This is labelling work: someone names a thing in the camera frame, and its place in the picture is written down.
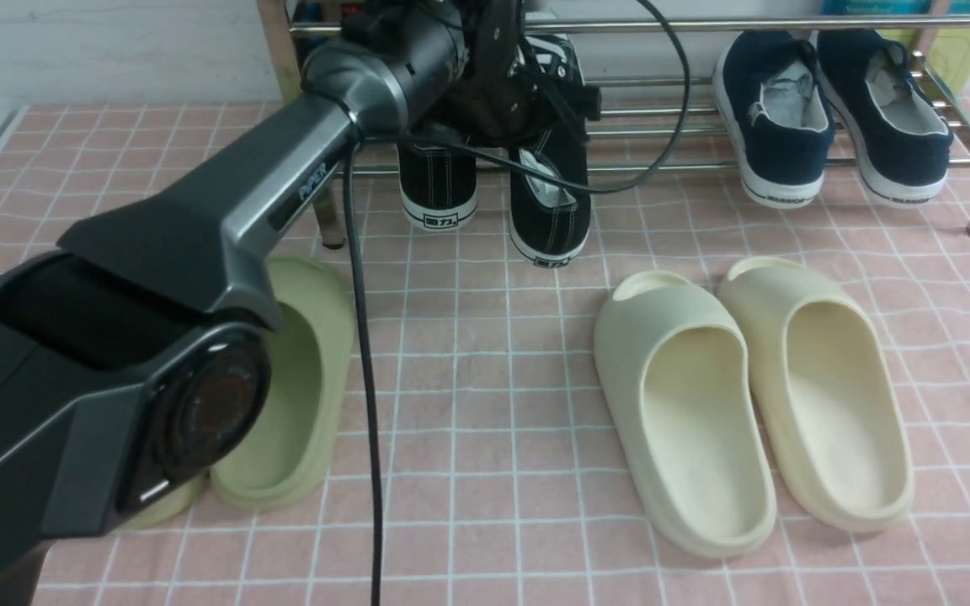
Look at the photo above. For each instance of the green right foam slipper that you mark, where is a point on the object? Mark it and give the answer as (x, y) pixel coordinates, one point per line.
(286, 455)

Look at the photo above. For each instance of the green foam slipper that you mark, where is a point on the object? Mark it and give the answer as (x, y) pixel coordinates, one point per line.
(168, 507)
(286, 455)

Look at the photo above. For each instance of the green left foam slipper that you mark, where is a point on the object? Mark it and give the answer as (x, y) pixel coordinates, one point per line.
(168, 507)

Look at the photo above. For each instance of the pink checked tablecloth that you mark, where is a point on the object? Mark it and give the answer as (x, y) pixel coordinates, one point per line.
(505, 481)

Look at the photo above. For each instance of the yellow-green book at right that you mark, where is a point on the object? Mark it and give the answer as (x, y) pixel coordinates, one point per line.
(950, 53)

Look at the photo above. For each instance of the cream left foam slipper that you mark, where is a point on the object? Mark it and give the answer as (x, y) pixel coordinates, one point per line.
(674, 368)

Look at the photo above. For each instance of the cream foam slipper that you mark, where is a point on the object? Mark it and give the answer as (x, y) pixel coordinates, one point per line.
(674, 368)
(822, 385)

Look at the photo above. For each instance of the navy right slip-on shoe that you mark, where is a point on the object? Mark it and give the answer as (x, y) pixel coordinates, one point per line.
(901, 143)

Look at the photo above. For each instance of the navy left slip-on shoe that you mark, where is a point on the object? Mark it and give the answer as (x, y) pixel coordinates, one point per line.
(766, 89)

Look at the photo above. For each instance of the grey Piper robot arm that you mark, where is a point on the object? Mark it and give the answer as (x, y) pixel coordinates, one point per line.
(132, 355)

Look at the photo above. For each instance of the black canvas sneaker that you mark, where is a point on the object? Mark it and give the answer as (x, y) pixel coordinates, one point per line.
(438, 187)
(548, 224)

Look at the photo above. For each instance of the cream right foam slipper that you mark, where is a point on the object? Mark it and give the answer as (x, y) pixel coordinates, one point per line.
(822, 385)

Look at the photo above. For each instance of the metal shoe rack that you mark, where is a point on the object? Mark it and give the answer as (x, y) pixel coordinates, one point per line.
(929, 25)

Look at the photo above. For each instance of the navy slip-on shoe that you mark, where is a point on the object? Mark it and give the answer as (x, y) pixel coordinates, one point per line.
(901, 143)
(766, 89)

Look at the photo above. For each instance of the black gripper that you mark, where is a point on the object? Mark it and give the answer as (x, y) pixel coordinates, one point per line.
(515, 85)

